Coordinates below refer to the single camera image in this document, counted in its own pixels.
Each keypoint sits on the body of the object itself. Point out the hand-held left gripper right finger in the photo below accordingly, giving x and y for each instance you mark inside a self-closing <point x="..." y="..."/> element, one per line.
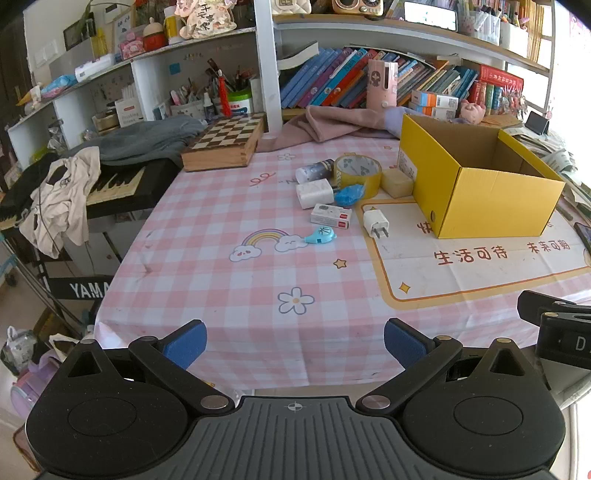
<point x="402" y="345"/>

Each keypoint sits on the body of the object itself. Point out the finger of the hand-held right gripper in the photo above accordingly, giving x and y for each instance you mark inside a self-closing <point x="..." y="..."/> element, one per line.
<point x="549" y="307"/>

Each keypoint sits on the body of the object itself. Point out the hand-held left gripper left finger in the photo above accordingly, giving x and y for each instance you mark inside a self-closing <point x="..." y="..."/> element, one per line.
<point x="187" y="345"/>

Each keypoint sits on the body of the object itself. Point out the yellow cardboard box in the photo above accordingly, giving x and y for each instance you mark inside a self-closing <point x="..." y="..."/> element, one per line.
<point x="498" y="203"/>

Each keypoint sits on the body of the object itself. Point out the white charger plug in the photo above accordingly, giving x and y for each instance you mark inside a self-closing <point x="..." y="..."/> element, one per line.
<point x="374" y="221"/>

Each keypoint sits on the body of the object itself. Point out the blue heart-shaped gadget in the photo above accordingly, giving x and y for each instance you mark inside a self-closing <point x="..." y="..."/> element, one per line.
<point x="321" y="235"/>

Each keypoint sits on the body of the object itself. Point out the small white card box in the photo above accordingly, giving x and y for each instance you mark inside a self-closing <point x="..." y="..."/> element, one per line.
<point x="330" y="216"/>

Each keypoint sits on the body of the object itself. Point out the blue plastic bag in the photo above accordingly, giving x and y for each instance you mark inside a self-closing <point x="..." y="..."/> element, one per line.
<point x="348" y="196"/>

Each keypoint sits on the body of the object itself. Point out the beige block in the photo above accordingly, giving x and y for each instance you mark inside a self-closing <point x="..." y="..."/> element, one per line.
<point x="396" y="181"/>

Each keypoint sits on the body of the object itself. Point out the yellow tape roll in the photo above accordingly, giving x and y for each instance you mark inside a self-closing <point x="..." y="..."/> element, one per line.
<point x="371" y="182"/>

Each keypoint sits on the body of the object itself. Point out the dark spray bottle white cap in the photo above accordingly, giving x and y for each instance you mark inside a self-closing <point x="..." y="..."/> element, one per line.
<point x="314" y="170"/>

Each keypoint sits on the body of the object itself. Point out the pink checked tablecloth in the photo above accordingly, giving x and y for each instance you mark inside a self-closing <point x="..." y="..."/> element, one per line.
<point x="207" y="277"/>

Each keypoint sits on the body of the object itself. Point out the black smartphone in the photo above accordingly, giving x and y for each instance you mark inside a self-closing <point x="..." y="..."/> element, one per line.
<point x="584" y="237"/>

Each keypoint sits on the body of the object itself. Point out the black keyboard stand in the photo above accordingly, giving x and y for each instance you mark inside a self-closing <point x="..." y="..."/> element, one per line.
<point x="85" y="290"/>

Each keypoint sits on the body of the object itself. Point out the pile of papers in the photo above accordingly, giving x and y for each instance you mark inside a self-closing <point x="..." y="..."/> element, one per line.
<point x="549" y="152"/>

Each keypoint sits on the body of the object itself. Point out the purple plastic tub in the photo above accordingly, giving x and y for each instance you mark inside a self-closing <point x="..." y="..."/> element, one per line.
<point x="30" y="390"/>

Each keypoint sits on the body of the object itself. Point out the black electric keyboard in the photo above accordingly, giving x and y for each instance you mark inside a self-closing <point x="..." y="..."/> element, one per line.
<point x="138" y="189"/>

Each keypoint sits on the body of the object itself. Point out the white plastic bag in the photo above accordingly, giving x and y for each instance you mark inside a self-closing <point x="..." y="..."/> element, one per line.
<point x="18" y="346"/>

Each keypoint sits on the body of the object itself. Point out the white rectangular box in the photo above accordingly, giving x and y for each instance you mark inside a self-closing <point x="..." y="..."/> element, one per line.
<point x="315" y="194"/>

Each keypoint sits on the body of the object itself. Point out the black phone stand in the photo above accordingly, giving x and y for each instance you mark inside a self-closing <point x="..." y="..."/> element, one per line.
<point x="536" y="123"/>

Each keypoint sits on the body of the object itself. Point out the white garment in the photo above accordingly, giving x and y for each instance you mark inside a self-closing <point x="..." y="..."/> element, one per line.
<point x="60" y="203"/>

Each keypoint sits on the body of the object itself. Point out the wooden chessboard box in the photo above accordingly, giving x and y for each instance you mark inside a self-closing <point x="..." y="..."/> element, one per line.
<point x="221" y="138"/>

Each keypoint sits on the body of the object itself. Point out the pink pig plush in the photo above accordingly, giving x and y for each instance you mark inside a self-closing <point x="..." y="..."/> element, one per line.
<point x="472" y="111"/>

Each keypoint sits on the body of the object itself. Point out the grey folded cloth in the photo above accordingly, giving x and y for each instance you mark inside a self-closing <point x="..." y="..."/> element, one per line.
<point x="147" y="138"/>

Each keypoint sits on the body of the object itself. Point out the black garment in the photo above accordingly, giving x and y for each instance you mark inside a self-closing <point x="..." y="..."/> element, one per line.
<point x="21" y="189"/>

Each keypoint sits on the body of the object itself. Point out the orange and blue box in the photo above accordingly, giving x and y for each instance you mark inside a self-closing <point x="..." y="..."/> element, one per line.
<point x="429" y="112"/>
<point x="434" y="98"/>

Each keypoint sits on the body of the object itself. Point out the red boxed book set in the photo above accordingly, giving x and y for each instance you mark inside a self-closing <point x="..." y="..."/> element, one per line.
<point x="501" y="83"/>

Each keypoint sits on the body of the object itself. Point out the pink and purple cloth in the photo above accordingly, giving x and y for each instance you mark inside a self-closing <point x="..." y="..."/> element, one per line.
<point x="337" y="122"/>

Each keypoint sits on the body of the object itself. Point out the white pen holder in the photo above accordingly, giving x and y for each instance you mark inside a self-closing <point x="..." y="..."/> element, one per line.
<point x="187" y="110"/>

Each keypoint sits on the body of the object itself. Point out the small white carton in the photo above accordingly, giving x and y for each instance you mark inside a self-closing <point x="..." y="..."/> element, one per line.
<point x="129" y="113"/>

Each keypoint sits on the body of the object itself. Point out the green-lidded jar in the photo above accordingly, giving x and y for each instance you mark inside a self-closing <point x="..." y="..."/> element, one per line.
<point x="240" y="104"/>

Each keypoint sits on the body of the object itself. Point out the red tube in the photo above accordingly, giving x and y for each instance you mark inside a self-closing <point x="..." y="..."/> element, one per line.
<point x="225" y="94"/>

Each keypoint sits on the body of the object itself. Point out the pink rectangular device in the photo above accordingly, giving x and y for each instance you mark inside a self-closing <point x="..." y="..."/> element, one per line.
<point x="382" y="83"/>

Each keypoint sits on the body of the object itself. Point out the row of books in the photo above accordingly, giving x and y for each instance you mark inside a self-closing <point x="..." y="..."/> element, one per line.
<point x="323" y="78"/>

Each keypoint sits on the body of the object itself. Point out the white bookshelf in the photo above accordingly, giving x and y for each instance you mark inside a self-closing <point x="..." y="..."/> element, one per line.
<point x="268" y="69"/>

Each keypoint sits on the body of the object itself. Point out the white marker cups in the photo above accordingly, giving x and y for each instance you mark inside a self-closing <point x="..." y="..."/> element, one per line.
<point x="489" y="25"/>

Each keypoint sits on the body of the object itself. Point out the red and white jar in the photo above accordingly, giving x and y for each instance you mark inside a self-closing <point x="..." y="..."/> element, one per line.
<point x="154" y="37"/>

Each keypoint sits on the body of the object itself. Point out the black framed display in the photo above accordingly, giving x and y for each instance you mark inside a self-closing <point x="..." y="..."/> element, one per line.
<point x="429" y="16"/>

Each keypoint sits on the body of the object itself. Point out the gold retro radio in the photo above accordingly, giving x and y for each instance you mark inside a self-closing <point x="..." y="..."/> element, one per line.
<point x="358" y="7"/>

